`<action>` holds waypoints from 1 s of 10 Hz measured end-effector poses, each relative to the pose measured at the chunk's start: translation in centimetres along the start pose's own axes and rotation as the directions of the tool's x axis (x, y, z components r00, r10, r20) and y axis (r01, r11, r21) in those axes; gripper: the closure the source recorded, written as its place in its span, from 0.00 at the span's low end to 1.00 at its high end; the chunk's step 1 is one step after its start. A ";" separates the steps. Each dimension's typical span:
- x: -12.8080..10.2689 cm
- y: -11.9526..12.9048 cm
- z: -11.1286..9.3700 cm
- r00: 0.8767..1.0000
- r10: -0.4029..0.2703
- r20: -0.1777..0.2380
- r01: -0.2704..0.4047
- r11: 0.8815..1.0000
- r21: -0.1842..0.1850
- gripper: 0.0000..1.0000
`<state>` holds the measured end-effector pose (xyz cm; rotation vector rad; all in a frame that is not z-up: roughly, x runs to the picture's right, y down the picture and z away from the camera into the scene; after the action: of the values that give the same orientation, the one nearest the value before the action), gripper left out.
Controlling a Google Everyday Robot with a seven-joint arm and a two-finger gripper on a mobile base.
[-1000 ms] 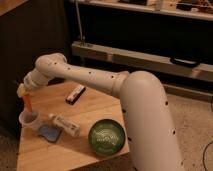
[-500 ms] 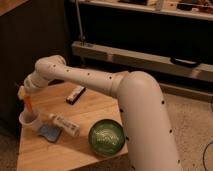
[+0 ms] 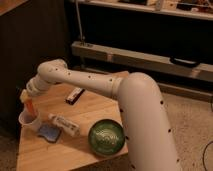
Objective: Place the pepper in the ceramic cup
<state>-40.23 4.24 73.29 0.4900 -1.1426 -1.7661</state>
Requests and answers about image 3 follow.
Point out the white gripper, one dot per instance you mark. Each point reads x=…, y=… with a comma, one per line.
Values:
x=33, y=88

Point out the orange pepper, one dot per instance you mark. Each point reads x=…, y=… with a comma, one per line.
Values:
x=30, y=107

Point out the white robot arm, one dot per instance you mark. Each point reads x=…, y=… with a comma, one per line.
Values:
x=150, y=139

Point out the white ceramic cup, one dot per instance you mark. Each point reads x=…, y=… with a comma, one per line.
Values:
x=29, y=121

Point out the green ceramic bowl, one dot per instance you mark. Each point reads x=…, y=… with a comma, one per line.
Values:
x=106, y=137

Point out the blue sponge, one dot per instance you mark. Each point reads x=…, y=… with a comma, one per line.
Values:
x=49, y=133

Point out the dark candy bar wrapper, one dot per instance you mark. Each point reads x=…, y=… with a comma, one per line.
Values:
x=74, y=95

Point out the white tube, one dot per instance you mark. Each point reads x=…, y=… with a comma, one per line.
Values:
x=71, y=128

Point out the wooden table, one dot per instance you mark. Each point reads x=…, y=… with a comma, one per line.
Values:
x=70, y=153

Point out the metal vertical pole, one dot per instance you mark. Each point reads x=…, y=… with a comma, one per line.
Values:
x=82, y=39

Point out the upper shelf with items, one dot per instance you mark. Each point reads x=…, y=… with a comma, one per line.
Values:
x=158, y=7

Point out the grey metal rail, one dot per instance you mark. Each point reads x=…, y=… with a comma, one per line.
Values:
x=140, y=60

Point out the black handle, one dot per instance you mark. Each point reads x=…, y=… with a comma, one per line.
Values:
x=184, y=63

